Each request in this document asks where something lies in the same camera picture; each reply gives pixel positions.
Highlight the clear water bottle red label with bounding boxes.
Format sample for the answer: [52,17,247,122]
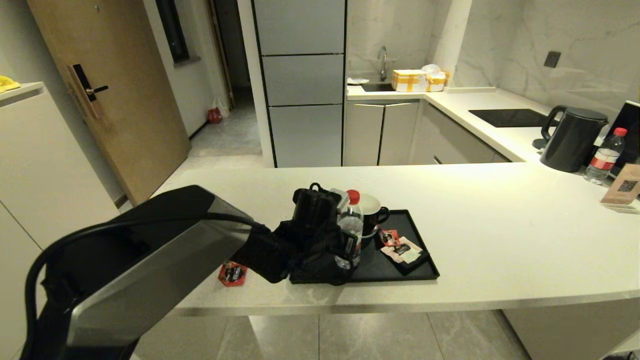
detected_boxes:
[335,189,365,271]
[583,128,627,186]

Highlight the pink white tea packet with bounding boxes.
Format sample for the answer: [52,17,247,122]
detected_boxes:
[380,237,424,265]

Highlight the black electric kettle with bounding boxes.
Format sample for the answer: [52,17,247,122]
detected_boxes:
[532,105,610,174]

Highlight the black mug white inside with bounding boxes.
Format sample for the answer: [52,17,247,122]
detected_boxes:
[359,194,390,237]

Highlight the black rectangular serving tray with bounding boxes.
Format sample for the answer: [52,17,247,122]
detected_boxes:
[289,209,441,285]

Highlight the grey sink cabinet doors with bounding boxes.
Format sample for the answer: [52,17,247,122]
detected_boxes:
[344,100,424,167]

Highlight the grey counter base cabinet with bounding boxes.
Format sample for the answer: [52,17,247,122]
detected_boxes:
[410,102,512,166]

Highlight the tall silver refrigerator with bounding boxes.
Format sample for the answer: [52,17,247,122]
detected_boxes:
[252,0,347,169]

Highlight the red white bag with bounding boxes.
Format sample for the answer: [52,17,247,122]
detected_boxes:
[208,96,231,125]

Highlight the yellow white boxes by sink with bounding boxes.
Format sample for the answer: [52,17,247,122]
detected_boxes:
[391,69,429,94]

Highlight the chrome sink faucet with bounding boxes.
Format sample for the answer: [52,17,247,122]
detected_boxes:
[377,46,390,83]

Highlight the white bag yellow box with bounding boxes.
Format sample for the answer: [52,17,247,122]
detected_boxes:
[421,64,448,93]

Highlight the black induction cooktop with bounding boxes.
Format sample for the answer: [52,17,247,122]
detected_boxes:
[468,109,560,129]

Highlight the wooden door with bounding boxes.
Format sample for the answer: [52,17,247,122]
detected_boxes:
[27,0,192,209]

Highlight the dark narrow window panel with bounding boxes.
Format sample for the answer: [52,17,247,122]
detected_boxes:
[156,0,201,68]

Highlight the brown QR code sign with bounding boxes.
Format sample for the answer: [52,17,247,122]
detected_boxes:
[600,164,640,215]

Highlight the white side cabinet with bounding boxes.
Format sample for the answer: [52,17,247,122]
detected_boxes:
[0,82,121,360]

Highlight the black tablet screen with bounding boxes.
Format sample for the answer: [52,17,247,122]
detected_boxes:
[602,101,640,176]

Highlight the black door lock handle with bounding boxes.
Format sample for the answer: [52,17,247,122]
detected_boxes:
[67,63,109,120]

